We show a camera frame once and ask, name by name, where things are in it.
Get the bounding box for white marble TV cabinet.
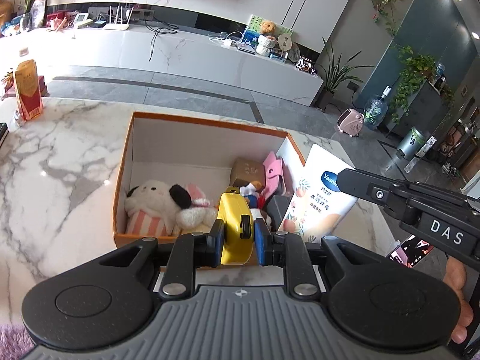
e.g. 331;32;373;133
0;26;325;107

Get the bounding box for white dog plush black ears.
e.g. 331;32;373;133
124;180;194;235

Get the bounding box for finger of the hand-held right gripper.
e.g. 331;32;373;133
337;169;409;211

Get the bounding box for small brown cardboard box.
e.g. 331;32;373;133
229;157;265;188

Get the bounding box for black cable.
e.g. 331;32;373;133
148;17;179;62

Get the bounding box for potted long-leaf plant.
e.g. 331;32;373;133
314;37;372;111

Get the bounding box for person's right hand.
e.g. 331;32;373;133
442;257;473;344

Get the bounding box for black white cow figurine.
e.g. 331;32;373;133
295;57;316;75

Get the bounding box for grey trash can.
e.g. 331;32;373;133
397;127;428;160

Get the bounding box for orange-rimmed cardboard box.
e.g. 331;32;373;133
112;111;306;267

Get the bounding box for blue water jug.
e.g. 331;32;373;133
364;86;391;131

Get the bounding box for trailing green plant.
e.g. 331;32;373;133
390;45;454;124

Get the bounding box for dark grey case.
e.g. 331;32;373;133
264;194;291;231

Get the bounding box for yellow toy bus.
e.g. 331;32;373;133
218;187;254;267

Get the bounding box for dark cabinet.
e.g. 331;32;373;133
386;79;454;151

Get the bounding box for pink white crochet bunny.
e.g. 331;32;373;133
176;184;218;233

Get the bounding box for purple rug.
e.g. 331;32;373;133
0;322;36;360

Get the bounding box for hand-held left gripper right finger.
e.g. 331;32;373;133
254;220;387;299

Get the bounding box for white router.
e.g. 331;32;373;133
103;4;132;31

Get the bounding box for smartphone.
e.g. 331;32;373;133
388;234;436;269

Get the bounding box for brown dog plush sailor outfit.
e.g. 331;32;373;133
240;181;272;229

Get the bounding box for white woven pot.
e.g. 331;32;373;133
255;34;277;58

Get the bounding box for red gold carton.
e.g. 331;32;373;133
14;59;44;121

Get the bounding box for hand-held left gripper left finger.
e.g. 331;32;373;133
93;219;226;300

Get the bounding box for white lotion tube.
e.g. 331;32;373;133
277;144;359;244

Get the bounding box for pink space heater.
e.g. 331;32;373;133
336;108;365;137

